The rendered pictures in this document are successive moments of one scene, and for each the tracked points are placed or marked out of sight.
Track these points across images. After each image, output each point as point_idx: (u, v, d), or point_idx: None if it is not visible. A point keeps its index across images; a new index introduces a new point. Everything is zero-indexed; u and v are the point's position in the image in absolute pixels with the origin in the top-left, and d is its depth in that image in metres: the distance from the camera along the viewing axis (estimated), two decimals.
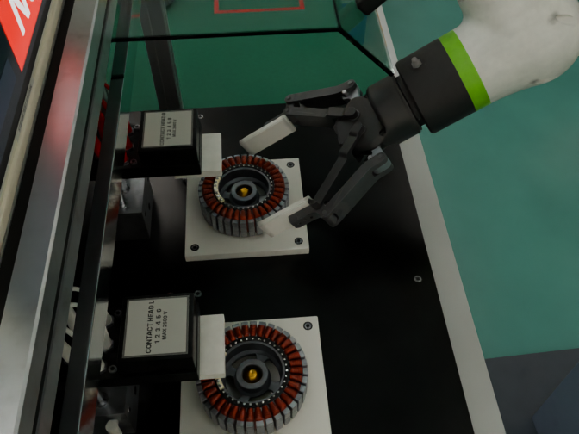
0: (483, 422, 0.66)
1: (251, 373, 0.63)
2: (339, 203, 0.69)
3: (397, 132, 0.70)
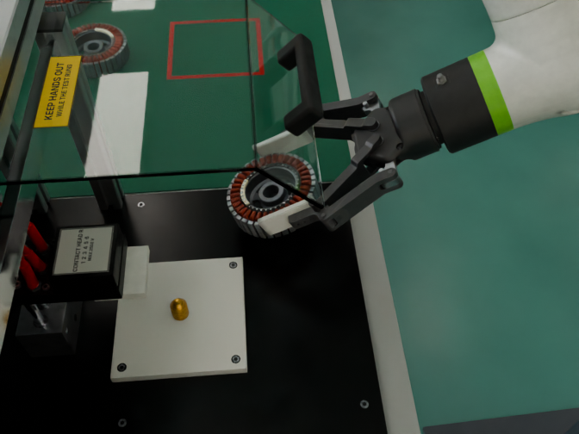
0: None
1: None
2: (339, 209, 0.68)
3: (414, 147, 0.69)
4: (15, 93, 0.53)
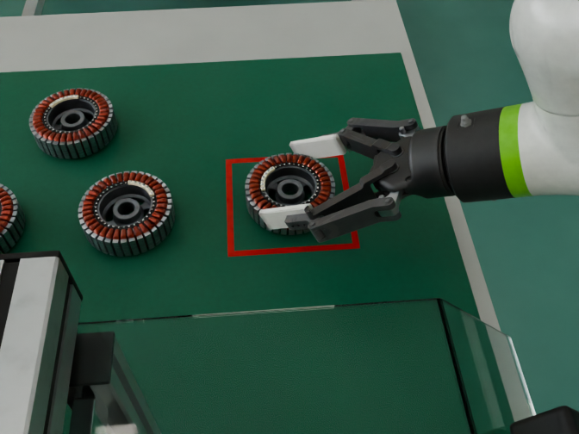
0: None
1: None
2: (328, 223, 0.67)
3: (422, 184, 0.65)
4: None
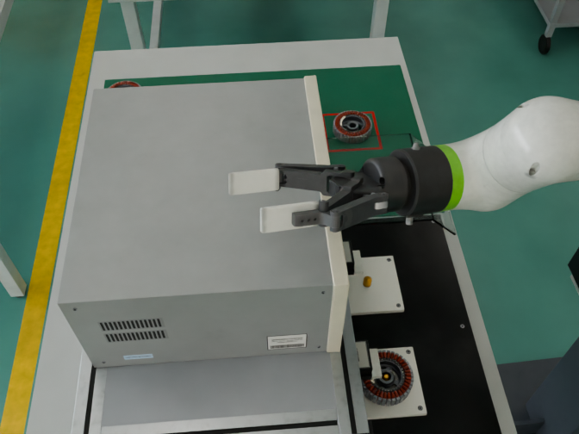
0: (497, 399, 1.33)
1: (385, 375, 1.30)
2: (349, 209, 0.72)
3: (392, 190, 0.80)
4: None
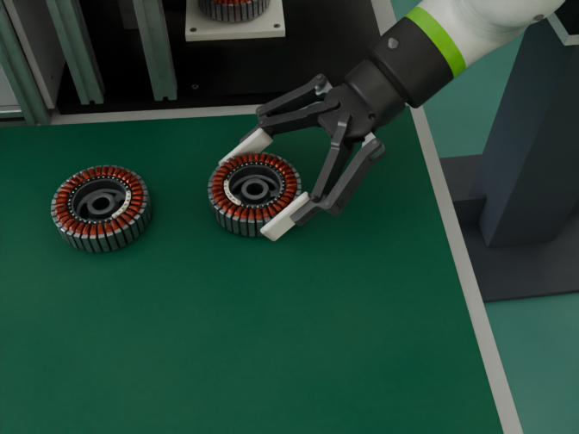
0: None
1: None
2: (341, 193, 0.70)
3: (386, 113, 0.71)
4: None
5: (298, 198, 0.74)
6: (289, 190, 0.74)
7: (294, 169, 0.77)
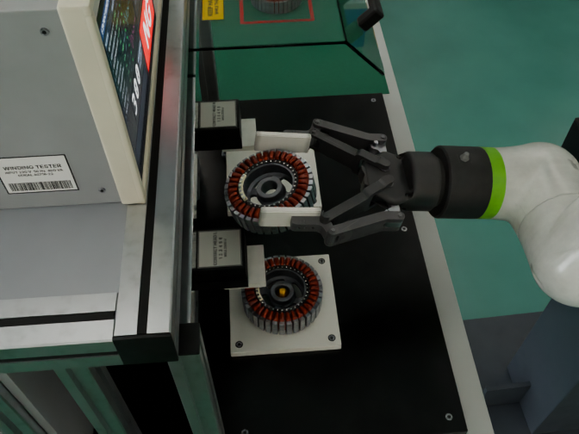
0: (451, 329, 0.90)
1: (281, 290, 0.87)
2: (349, 231, 0.71)
3: (419, 201, 0.76)
4: None
5: (301, 206, 0.74)
6: (294, 196, 0.75)
7: (311, 175, 0.76)
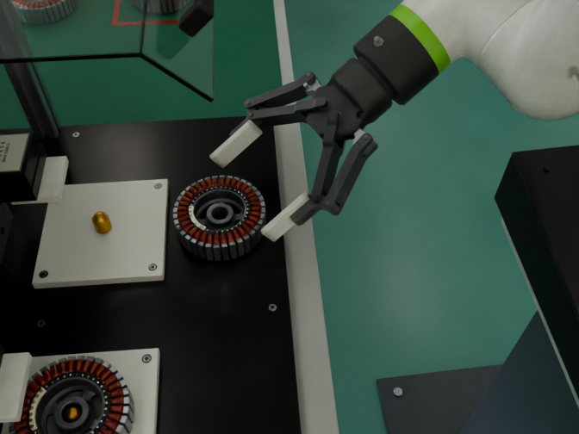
0: None
1: (70, 412, 0.60)
2: (340, 190, 0.70)
3: (373, 110, 0.72)
4: None
5: (263, 221, 0.75)
6: (252, 214, 0.75)
7: (258, 192, 0.78)
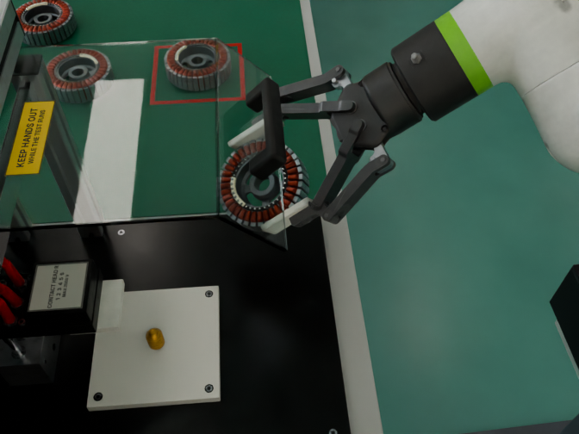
0: None
1: None
2: (341, 207, 0.69)
3: (400, 127, 0.68)
4: None
5: (298, 198, 0.73)
6: (288, 190, 0.73)
7: (297, 161, 0.74)
